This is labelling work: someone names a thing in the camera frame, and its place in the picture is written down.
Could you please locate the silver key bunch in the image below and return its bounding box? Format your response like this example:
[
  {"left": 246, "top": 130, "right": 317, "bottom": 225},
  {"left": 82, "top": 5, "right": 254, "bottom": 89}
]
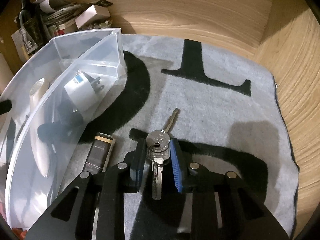
[{"left": 146, "top": 108, "right": 180, "bottom": 201}]

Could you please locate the black and gold battery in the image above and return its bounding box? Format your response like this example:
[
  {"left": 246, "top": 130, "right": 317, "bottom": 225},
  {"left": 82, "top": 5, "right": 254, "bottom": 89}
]
[{"left": 84, "top": 132, "right": 116, "bottom": 173}]

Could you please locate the small white box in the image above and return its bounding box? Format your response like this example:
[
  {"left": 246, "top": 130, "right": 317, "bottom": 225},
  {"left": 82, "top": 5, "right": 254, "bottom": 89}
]
[{"left": 75, "top": 4, "right": 112, "bottom": 29}]

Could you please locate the clear plastic storage bin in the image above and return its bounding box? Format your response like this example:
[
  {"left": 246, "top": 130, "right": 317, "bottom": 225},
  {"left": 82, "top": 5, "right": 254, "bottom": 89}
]
[{"left": 0, "top": 27, "right": 126, "bottom": 232}]

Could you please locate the black bottle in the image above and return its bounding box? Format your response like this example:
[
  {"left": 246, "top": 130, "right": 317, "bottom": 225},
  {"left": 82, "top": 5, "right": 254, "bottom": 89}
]
[{"left": 14, "top": 0, "right": 49, "bottom": 55}]

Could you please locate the grey mat with black letters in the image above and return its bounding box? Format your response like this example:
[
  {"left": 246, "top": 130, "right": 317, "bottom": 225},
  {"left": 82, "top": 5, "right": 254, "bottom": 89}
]
[{"left": 61, "top": 34, "right": 300, "bottom": 240}]

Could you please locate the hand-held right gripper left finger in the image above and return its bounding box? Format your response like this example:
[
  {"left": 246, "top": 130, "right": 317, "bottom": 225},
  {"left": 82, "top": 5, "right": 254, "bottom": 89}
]
[{"left": 25, "top": 137, "right": 147, "bottom": 240}]

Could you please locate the black plastic object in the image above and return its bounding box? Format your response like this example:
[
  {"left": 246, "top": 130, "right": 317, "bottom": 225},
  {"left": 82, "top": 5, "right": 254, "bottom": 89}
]
[{"left": 37, "top": 104, "right": 87, "bottom": 144}]

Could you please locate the bowl of small items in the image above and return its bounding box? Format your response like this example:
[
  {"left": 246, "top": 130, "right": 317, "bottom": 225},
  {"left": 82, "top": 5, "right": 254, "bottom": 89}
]
[{"left": 84, "top": 19, "right": 113, "bottom": 30}]

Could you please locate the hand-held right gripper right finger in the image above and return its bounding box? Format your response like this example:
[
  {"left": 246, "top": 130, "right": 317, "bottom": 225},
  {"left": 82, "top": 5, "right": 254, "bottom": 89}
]
[{"left": 170, "top": 138, "right": 289, "bottom": 240}]

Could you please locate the stack of magazines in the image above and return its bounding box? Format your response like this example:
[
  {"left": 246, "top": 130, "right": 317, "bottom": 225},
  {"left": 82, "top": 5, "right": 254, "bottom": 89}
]
[{"left": 32, "top": 0, "right": 112, "bottom": 37}]

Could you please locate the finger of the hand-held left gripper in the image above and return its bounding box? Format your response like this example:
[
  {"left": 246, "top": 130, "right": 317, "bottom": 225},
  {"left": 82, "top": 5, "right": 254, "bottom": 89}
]
[{"left": 0, "top": 99, "right": 12, "bottom": 115}]

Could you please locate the white round device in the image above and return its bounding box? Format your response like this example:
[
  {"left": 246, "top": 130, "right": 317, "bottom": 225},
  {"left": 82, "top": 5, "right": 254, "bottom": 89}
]
[{"left": 28, "top": 78, "right": 55, "bottom": 178}]

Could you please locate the white travel adapter plug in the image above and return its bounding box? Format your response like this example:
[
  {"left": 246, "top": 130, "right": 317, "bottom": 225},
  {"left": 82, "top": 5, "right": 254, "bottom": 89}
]
[{"left": 64, "top": 70, "right": 105, "bottom": 112}]

